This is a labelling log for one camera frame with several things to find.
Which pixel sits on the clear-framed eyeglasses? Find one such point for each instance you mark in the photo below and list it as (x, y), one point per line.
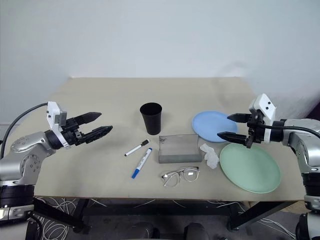
(190, 174)

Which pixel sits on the green round plate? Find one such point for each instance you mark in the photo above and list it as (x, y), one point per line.
(250, 167)

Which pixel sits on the black plastic cup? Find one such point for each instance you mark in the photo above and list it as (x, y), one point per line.
(151, 120)

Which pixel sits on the white marker black cap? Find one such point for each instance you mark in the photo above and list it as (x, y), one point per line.
(136, 148)

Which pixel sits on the grey glasses case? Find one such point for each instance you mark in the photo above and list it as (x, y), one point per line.
(178, 150)

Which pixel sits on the white marker blue cap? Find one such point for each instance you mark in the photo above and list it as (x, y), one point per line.
(142, 162)

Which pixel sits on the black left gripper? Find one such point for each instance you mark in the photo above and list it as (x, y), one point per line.
(73, 135)

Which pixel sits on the black table frame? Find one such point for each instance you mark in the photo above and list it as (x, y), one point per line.
(160, 208)

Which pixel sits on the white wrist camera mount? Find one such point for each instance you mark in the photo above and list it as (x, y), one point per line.
(266, 105)
(53, 108)

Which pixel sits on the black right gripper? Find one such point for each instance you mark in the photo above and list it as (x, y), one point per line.
(256, 132)

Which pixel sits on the blue round plate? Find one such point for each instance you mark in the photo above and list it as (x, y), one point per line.
(210, 126)

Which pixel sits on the white tissue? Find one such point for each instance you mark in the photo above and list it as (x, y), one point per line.
(210, 155)

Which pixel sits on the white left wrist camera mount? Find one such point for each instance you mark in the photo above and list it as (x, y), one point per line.
(53, 108)

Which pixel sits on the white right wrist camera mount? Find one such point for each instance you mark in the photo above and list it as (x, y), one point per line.
(266, 105)

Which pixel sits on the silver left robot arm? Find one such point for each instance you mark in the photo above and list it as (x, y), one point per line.
(27, 160)

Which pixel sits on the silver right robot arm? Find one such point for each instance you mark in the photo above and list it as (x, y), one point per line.
(307, 150)

